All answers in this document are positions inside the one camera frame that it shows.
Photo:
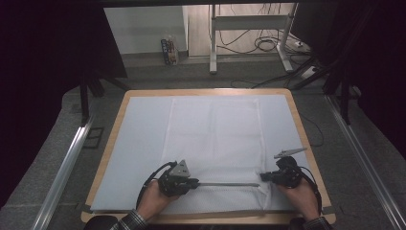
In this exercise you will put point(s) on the white power strip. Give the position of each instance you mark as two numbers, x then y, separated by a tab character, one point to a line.
308	72

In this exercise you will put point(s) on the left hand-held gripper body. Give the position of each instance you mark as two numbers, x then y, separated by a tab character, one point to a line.
175	183

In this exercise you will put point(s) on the person's right hand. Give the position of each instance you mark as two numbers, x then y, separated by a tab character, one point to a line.
300	199

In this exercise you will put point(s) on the white metal desk frame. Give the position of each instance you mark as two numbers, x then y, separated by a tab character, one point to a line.
213	38

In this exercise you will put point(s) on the dark curtain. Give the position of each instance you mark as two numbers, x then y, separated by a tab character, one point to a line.
48	64
376	64

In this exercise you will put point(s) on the light blue table mat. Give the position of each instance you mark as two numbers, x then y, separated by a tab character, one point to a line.
143	134

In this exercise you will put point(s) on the person's left hand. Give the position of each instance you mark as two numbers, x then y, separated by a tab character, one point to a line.
153	199

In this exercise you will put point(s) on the aluminium floor rail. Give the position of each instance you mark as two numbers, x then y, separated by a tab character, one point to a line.
60	179
367	159

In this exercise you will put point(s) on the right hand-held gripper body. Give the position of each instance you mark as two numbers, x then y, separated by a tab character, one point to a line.
287	174

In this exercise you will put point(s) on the pack of blue bottles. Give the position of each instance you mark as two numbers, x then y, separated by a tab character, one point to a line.
169	51

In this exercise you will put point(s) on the black floor grate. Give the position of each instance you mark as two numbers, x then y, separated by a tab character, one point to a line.
93	138

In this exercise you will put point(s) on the black metal stand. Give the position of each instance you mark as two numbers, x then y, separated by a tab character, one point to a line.
344	99
84	102

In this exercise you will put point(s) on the white mesh zipper bag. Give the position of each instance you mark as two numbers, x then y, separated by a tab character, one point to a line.
217	140

